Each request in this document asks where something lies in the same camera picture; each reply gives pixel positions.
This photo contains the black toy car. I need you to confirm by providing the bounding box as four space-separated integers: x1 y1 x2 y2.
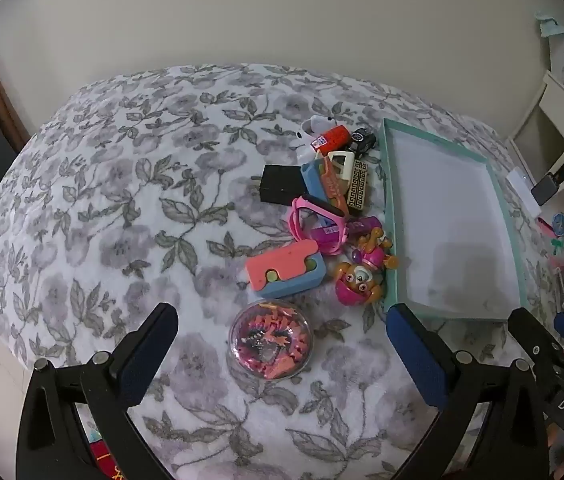
349 127 377 157

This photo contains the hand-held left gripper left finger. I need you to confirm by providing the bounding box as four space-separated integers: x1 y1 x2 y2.
16 302 180 480

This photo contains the red glue stick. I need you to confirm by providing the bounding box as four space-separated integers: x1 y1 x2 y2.
310 125 351 153

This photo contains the orange blue printed toy knife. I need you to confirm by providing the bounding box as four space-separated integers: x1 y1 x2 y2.
301 157 350 213

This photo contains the clear capsule with pink pieces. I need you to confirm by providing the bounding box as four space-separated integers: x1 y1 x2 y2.
227 300 314 382

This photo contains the white plush dog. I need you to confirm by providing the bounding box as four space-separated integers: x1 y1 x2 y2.
296 114 339 158

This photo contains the teal cardboard box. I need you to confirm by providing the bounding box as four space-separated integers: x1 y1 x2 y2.
381 118 528 323

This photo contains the pink pup figurine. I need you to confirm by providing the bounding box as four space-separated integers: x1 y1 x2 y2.
334 227 399 308

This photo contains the purple toy piece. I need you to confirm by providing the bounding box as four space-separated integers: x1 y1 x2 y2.
349 216 381 236

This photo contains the white shelf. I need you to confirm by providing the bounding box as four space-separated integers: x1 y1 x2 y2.
507 70 564 196

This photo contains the white power strip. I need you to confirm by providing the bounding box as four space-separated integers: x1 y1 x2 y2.
506 170 543 218

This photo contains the brown wooden frame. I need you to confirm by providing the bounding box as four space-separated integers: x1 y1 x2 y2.
0 25 32 146

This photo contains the black charger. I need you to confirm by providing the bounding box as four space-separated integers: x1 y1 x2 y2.
251 164 307 207

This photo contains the grey floral blanket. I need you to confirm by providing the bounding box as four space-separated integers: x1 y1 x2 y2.
0 62 564 480

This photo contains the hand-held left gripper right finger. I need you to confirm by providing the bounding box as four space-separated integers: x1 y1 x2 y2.
386 304 548 480

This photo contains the black power adapter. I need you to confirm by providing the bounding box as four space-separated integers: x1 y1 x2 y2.
532 174 560 207

